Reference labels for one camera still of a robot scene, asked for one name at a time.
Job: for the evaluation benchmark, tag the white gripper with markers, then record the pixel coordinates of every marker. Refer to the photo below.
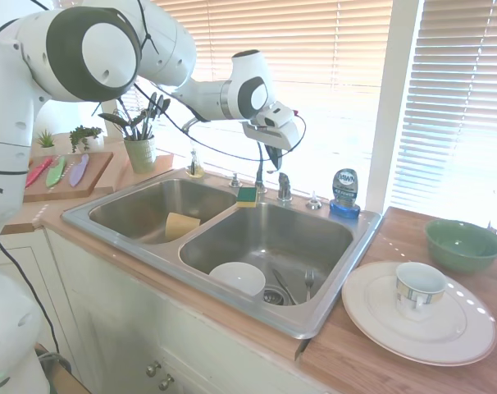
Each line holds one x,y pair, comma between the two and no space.
281,137

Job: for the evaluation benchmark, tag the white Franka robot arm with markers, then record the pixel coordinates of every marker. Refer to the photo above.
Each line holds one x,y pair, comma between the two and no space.
109,53

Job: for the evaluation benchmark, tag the faucet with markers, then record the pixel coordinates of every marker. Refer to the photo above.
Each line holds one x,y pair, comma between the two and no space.
260,176

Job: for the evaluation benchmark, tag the chrome soap dispenser pump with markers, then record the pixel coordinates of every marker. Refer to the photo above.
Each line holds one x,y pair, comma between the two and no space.
235,180

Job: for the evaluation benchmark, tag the yellow green sponge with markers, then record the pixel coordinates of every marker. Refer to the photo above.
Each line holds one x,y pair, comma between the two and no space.
247,198

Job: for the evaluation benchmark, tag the chrome sink air gap cap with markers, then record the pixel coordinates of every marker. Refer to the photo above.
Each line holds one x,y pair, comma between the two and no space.
313,202

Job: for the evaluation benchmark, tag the stainless steel double sink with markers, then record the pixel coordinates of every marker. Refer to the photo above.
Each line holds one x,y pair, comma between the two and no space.
273,234

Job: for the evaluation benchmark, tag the blue Dawn dish soap bottle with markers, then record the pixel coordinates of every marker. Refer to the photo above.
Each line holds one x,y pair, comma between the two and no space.
345,193

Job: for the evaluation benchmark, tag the clear bottle yellow liquid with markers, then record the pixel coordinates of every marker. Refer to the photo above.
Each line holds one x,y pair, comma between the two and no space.
195,168

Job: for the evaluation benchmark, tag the wide white window blind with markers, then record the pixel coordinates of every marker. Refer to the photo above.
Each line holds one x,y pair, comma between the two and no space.
297,61

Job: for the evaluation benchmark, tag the white ceramic bowl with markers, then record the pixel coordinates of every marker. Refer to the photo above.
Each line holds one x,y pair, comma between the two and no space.
236,277

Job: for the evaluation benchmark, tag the silver table knife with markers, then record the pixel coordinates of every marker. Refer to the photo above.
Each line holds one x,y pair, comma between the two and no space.
282,283

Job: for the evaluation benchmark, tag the silver fork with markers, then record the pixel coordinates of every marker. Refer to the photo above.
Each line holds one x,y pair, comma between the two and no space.
309,281

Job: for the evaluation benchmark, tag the utensil holder pot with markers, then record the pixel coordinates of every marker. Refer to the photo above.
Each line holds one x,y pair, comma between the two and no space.
139,154

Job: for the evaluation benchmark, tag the metal disposal drain flange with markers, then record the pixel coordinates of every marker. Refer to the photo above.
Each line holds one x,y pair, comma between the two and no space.
273,296

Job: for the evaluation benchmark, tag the wooden cutting board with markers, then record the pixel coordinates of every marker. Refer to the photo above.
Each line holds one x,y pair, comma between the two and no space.
92,172

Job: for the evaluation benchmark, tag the small leafy succulent white pot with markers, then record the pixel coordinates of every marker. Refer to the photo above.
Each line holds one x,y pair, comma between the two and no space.
86,137

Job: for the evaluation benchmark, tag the white dinner plate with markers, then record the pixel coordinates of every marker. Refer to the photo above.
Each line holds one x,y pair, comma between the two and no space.
375,320

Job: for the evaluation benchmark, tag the narrow white window blind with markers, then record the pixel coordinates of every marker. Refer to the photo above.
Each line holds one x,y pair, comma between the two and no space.
461,102

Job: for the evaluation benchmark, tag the purple plastic knife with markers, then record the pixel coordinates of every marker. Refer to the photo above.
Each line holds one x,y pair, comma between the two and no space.
78,170

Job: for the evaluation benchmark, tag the white patterned teacup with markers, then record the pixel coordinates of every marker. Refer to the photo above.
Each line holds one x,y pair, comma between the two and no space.
416,297

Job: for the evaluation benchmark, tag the green ceramic bowl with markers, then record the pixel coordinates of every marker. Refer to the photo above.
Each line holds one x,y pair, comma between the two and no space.
461,252

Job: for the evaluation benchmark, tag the green plastic knife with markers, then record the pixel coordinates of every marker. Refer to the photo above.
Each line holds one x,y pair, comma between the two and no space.
56,172

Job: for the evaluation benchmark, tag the white kitchen cabinet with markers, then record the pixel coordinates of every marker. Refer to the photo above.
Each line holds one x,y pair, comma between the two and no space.
109,312

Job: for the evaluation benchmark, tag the small spiky succulent white pot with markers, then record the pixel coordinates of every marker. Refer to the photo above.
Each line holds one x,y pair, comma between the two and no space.
46,141

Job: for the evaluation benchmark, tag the pink plastic knife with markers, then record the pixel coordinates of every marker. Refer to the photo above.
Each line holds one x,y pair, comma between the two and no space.
38,171

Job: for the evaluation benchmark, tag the metal cabinet knob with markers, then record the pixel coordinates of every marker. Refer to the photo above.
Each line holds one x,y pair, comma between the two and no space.
166,382
153,368

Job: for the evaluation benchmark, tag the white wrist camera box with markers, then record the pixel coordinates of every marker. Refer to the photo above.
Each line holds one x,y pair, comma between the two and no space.
275,115

